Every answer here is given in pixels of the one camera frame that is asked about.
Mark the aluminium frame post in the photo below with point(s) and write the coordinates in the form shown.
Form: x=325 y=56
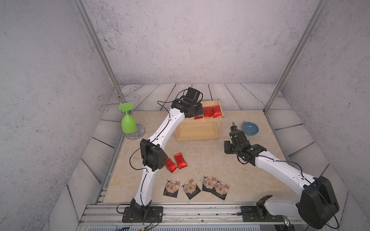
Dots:
x=79 y=5
x=308 y=31

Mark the black floral tea bag leftmost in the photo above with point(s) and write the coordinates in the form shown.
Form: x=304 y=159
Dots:
x=171 y=188

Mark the wooden two-tier shelf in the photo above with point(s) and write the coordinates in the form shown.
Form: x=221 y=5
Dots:
x=201 y=129

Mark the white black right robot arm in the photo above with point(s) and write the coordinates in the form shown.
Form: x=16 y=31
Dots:
x=316 y=204

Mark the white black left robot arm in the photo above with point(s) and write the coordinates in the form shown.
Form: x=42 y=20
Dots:
x=152 y=150

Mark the black floral tea bag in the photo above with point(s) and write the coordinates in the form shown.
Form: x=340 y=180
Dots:
x=208 y=183
x=220 y=189
x=171 y=188
x=191 y=188

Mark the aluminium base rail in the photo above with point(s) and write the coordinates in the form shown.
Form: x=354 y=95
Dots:
x=187 y=216

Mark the green plastic wine glass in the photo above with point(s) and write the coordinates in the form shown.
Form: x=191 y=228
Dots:
x=128 y=122

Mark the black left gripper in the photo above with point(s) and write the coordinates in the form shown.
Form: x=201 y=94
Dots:
x=200 y=111

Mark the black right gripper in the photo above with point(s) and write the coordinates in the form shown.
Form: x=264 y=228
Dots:
x=227 y=144

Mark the black floral tea bag rightmost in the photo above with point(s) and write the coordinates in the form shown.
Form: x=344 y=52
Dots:
x=220 y=189

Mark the left aluminium frame post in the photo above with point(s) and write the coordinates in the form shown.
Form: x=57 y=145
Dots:
x=79 y=5

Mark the blue ceramic bowl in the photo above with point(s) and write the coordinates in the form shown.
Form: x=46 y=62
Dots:
x=251 y=129

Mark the right aluminium frame post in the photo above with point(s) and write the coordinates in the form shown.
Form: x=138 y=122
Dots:
x=308 y=31

